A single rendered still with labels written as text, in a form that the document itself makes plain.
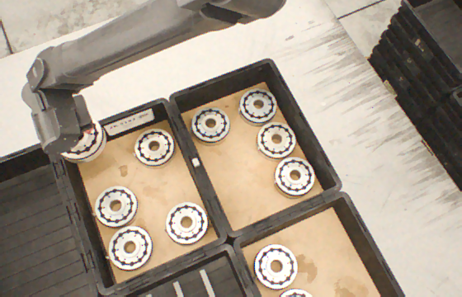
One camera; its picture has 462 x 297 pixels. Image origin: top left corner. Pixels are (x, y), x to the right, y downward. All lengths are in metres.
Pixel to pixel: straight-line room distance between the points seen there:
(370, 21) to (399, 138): 1.24
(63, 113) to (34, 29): 1.83
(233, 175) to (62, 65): 0.58
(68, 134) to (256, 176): 0.55
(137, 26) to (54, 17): 2.01
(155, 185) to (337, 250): 0.49
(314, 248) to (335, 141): 0.38
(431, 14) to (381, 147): 0.80
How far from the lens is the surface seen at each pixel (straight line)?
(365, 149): 1.34
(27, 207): 1.18
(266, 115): 1.14
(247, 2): 0.44
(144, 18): 0.54
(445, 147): 1.98
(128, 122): 1.11
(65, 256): 1.12
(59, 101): 0.74
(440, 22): 1.99
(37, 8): 2.62
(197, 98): 1.14
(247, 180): 1.10
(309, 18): 1.54
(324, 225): 1.10
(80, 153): 0.94
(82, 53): 0.64
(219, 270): 1.06
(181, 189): 1.10
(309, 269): 1.08
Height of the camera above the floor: 1.88
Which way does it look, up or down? 68 degrees down
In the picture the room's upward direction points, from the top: 5 degrees clockwise
